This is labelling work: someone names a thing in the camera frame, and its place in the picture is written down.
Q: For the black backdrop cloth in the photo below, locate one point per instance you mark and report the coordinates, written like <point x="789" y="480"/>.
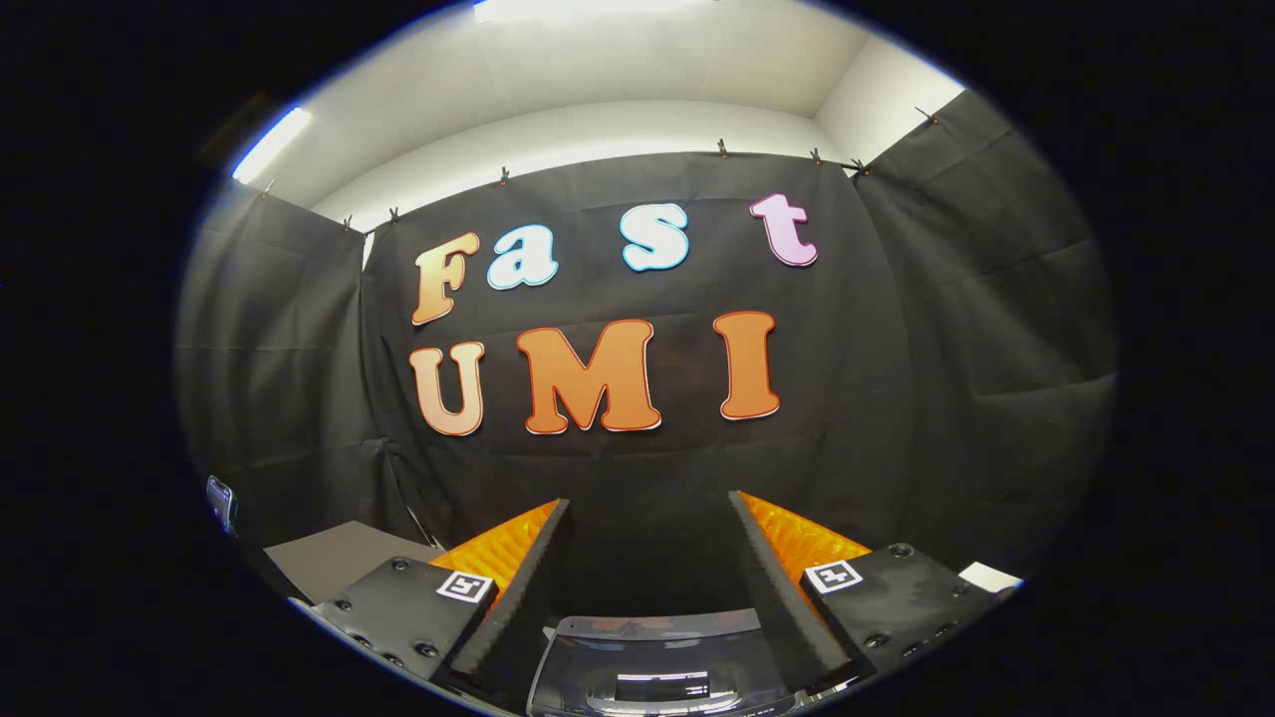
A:
<point x="647" y="468"/>

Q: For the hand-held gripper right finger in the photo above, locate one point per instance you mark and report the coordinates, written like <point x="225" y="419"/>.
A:
<point x="777" y="607"/>

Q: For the long ceiling light strip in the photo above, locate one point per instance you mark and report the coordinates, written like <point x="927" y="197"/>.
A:
<point x="271" y="146"/>

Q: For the row of cloth clips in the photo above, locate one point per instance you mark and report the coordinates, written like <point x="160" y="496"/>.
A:
<point x="504" y="177"/>

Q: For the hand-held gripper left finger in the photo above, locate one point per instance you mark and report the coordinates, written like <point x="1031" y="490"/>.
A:
<point x="523" y="607"/>

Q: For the ceiling light panel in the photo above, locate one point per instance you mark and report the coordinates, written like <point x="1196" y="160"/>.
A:
<point x="598" y="8"/>

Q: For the grey flat box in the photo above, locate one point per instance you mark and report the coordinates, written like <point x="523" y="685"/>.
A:
<point x="339" y="558"/>

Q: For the dark metal stand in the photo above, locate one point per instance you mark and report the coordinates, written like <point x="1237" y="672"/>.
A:
<point x="414" y="523"/>

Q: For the white sheet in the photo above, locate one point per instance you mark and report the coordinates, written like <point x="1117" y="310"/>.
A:
<point x="991" y="578"/>

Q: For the smartphone with blue screen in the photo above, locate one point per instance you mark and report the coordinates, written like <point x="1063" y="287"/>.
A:
<point x="219" y="498"/>

